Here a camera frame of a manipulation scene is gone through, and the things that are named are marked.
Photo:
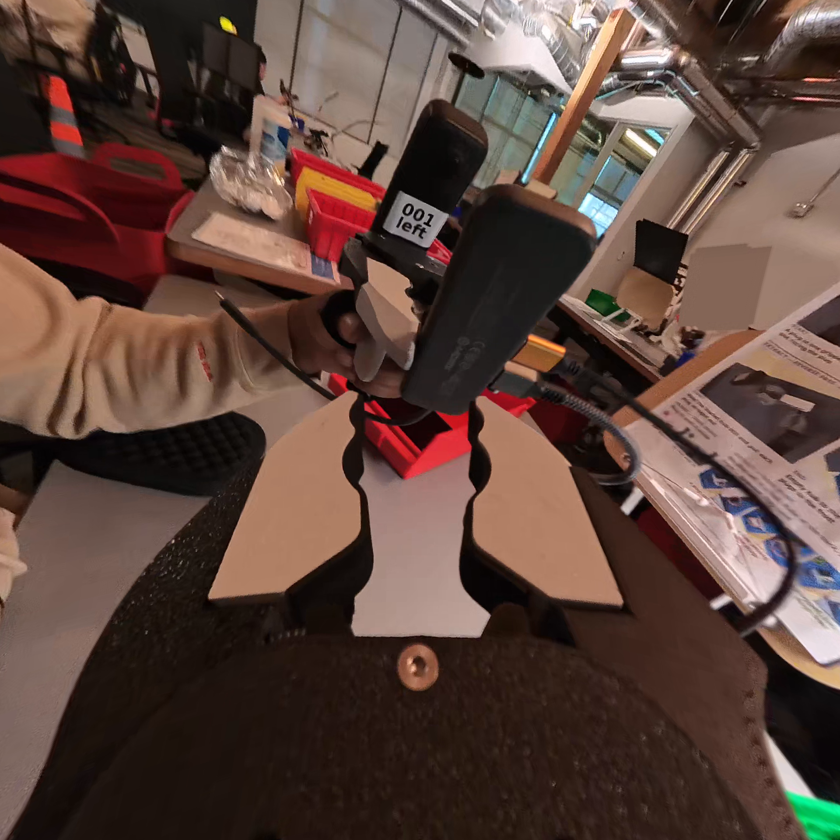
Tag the black usb hub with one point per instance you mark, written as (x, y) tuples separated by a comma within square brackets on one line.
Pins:
[(499, 295)]

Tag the long red crate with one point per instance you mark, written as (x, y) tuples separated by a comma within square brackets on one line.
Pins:
[(315, 161)]

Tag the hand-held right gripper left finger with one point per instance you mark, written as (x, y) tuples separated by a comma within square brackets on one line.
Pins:
[(295, 512)]

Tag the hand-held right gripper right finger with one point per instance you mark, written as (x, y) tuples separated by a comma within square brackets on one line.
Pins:
[(538, 518)]

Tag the green plastic bin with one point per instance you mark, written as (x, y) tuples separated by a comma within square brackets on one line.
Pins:
[(817, 820)]

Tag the instruction poster sheet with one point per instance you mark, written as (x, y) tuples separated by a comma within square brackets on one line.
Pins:
[(774, 407)]

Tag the black flat panel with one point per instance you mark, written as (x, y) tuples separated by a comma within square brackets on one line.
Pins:
[(659, 253)]

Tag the red plastic bin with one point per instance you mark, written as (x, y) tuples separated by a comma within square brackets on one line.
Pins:
[(426, 459)]

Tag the white paper sheet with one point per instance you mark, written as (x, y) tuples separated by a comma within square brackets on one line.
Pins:
[(249, 239)]

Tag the wooden post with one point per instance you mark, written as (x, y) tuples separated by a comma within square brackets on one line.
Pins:
[(584, 98)]

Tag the orange traffic cone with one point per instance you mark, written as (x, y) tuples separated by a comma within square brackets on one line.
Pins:
[(64, 118)]

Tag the black wrist rest pad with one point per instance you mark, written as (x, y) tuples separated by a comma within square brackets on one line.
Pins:
[(164, 453)]

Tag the small green bin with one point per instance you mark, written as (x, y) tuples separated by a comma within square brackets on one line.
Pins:
[(600, 302)]

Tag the crumpled aluminium foil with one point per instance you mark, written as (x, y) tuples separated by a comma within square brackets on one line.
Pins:
[(249, 184)]

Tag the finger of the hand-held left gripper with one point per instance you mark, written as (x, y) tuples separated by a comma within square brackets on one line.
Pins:
[(394, 308)]

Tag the silver duct pipes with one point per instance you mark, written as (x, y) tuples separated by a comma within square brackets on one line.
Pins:
[(807, 26)]

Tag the person's left forearm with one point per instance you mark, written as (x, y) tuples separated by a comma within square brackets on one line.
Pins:
[(131, 354)]

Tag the person's left hand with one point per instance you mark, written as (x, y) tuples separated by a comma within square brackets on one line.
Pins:
[(308, 341)]

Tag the wooden poster board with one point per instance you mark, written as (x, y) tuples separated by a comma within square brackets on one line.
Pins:
[(709, 348)]

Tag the white wipes canister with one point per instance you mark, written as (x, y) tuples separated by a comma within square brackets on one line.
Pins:
[(272, 141)]

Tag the red slatted crate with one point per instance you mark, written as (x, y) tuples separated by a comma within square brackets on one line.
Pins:
[(334, 229)]

